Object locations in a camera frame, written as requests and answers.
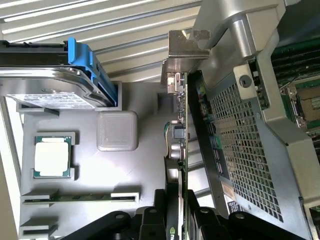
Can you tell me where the CPU chip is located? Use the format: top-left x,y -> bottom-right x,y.
33,135 -> 73,179

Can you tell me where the CPU socket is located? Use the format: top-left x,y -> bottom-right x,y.
284,79 -> 320,132

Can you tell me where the loose green RAM stick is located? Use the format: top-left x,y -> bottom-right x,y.
22,192 -> 138,203

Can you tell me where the blue disk caddy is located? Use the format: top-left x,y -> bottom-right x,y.
0,36 -> 119,107

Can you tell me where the open metal PC case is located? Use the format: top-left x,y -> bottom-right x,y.
187,0 -> 320,240

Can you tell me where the silver hard disk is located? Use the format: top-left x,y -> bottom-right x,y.
0,65 -> 112,111

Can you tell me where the green Dell motherboard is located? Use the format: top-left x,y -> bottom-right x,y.
269,37 -> 320,141

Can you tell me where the grey parts rack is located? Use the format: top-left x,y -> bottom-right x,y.
0,79 -> 216,240

